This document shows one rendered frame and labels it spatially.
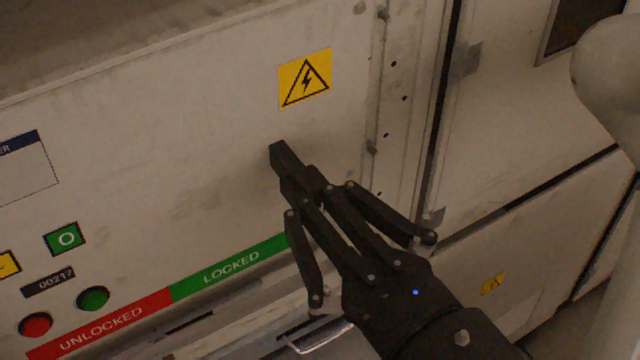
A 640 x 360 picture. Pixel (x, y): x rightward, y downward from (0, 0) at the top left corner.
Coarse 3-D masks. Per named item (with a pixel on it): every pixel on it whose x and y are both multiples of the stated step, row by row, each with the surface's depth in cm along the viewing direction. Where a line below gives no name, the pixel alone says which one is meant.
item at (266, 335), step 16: (336, 288) 88; (288, 320) 84; (304, 320) 87; (320, 320) 89; (256, 336) 83; (272, 336) 85; (288, 336) 87; (224, 352) 81; (240, 352) 83; (256, 352) 85
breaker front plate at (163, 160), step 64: (320, 0) 53; (128, 64) 47; (192, 64) 50; (256, 64) 54; (0, 128) 44; (64, 128) 47; (128, 128) 51; (192, 128) 55; (256, 128) 59; (320, 128) 64; (64, 192) 51; (128, 192) 55; (192, 192) 60; (256, 192) 65; (64, 256) 56; (128, 256) 61; (192, 256) 66; (320, 256) 80; (0, 320) 57; (64, 320) 62; (256, 320) 82
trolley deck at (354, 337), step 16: (336, 320) 93; (304, 336) 92; (320, 336) 92; (352, 336) 92; (272, 352) 90; (288, 352) 90; (320, 352) 90; (336, 352) 90; (352, 352) 90; (368, 352) 90
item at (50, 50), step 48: (0, 0) 52; (48, 0) 52; (96, 0) 52; (144, 0) 52; (192, 0) 52; (240, 0) 51; (288, 0) 51; (0, 48) 48; (48, 48) 48; (96, 48) 47; (144, 48) 47; (0, 96) 43
